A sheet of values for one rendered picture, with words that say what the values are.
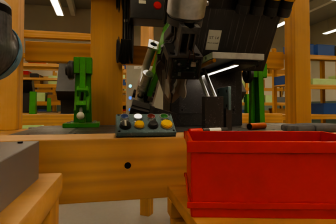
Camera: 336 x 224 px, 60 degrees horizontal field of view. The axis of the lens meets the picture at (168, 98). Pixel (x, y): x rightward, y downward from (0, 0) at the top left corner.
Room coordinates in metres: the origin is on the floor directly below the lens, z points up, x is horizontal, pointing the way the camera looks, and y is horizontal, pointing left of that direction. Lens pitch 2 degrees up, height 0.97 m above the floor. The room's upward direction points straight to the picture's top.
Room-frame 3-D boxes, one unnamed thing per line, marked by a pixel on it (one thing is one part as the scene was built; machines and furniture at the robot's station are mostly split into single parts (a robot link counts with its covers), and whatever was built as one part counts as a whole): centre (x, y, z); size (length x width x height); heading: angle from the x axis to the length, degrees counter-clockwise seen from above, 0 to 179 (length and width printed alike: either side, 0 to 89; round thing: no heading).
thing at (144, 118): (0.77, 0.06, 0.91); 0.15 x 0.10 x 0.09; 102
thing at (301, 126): (0.89, -0.43, 0.91); 0.20 x 0.11 x 0.03; 109
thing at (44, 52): (1.46, 0.01, 1.23); 1.30 x 0.05 x 0.09; 102
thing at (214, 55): (1.02, -0.16, 1.11); 0.39 x 0.16 x 0.03; 12
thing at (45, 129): (1.10, -0.06, 0.89); 1.10 x 0.42 x 0.02; 102
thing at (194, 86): (1.26, -0.14, 1.07); 0.30 x 0.18 x 0.34; 102
